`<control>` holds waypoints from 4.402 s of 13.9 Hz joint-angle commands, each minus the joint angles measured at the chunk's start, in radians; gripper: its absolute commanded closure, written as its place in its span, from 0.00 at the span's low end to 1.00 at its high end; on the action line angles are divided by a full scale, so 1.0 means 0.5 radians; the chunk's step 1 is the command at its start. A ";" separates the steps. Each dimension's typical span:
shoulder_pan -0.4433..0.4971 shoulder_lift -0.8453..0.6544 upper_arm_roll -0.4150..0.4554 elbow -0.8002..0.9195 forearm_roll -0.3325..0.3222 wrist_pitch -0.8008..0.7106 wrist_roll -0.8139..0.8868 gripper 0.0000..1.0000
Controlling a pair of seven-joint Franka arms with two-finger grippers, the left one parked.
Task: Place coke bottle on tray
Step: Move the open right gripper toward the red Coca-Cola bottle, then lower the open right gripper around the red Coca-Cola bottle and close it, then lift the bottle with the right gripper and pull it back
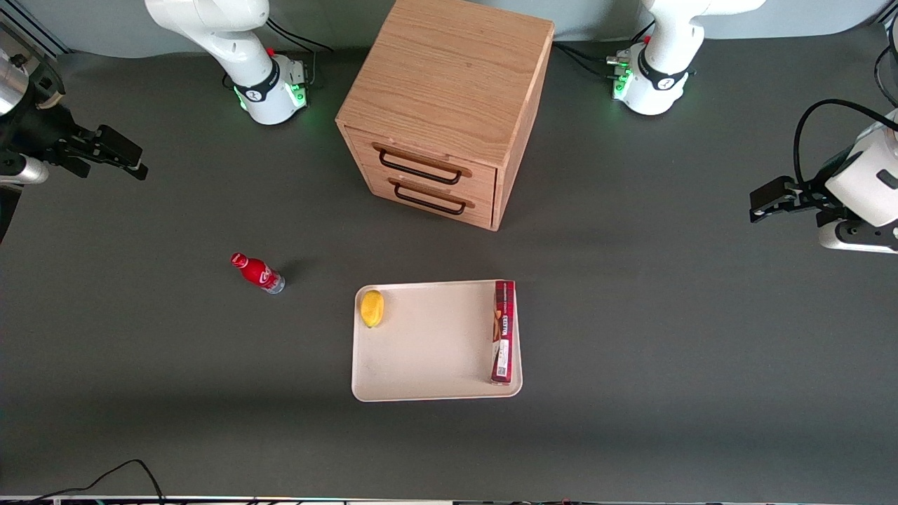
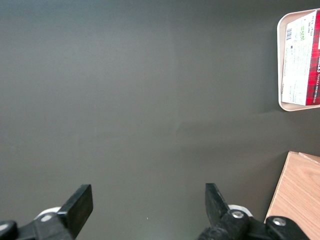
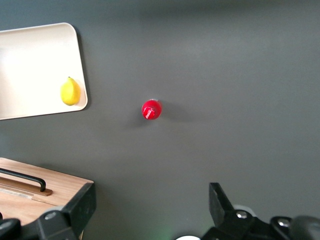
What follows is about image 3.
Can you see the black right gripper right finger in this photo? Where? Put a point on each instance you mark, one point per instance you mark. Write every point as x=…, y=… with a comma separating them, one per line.
x=220, y=207

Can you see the cream rectangular tray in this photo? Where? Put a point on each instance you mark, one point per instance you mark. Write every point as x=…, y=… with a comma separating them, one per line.
x=37, y=62

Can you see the wooden drawer cabinet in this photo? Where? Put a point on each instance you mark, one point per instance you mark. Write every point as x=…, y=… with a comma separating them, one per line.
x=62, y=185

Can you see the yellow lemon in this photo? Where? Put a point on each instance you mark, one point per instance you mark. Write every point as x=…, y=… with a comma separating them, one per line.
x=70, y=92

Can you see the lower wooden drawer front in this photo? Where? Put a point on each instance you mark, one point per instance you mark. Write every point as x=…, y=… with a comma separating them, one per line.
x=65, y=181

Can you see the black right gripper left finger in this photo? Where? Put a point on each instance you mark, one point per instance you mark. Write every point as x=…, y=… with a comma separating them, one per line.
x=80, y=207

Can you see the red coke bottle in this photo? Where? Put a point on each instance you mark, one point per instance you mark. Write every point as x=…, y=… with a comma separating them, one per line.
x=151, y=111

